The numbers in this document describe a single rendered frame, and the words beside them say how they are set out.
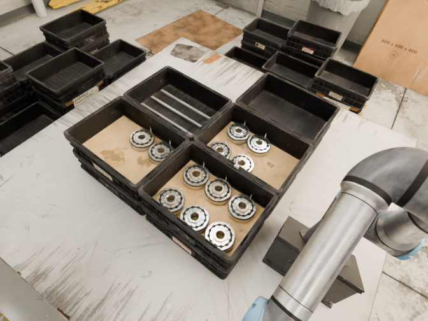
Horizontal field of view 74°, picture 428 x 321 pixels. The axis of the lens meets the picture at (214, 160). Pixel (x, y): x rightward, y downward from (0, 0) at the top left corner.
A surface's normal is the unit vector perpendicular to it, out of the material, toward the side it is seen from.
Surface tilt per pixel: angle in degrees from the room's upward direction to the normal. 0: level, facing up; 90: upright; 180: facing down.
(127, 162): 0
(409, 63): 74
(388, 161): 32
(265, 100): 0
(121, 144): 0
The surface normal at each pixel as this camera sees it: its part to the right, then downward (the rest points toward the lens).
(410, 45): -0.51, 0.50
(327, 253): -0.22, -0.32
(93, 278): 0.07, -0.60
